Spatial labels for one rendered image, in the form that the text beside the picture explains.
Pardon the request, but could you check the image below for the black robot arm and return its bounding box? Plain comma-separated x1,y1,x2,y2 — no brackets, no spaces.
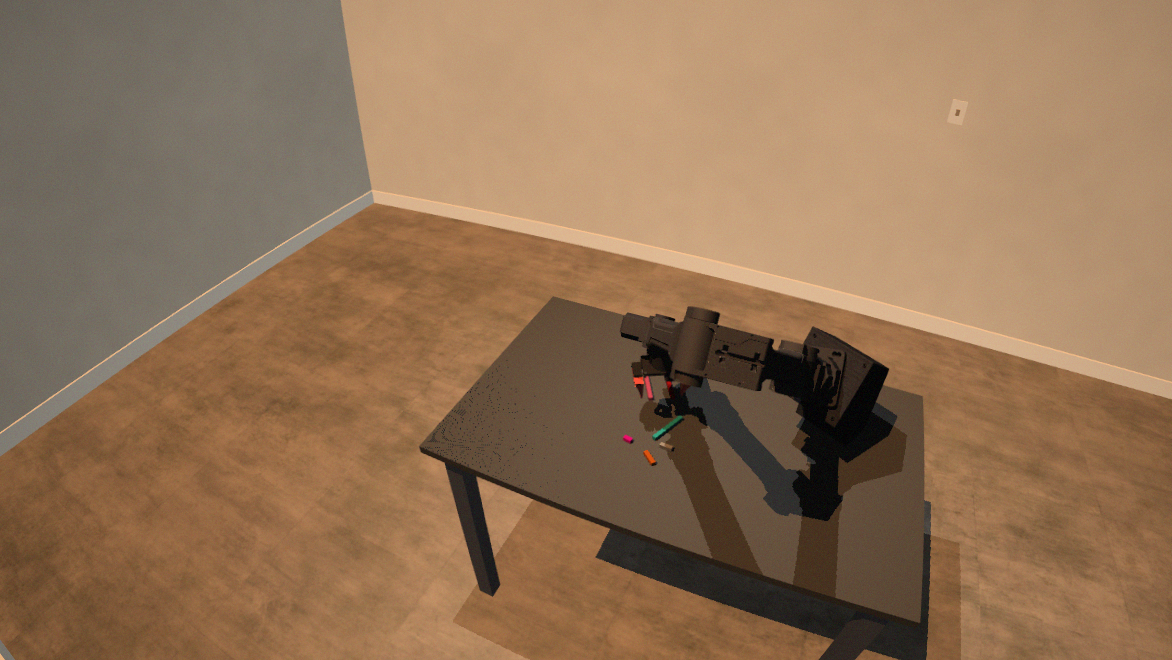
620,307,847,407

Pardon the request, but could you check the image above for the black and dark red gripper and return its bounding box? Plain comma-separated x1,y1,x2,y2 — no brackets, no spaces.
632,354,690,399

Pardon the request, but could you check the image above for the turquoise green rod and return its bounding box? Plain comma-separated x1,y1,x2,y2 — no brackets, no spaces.
652,415,683,440

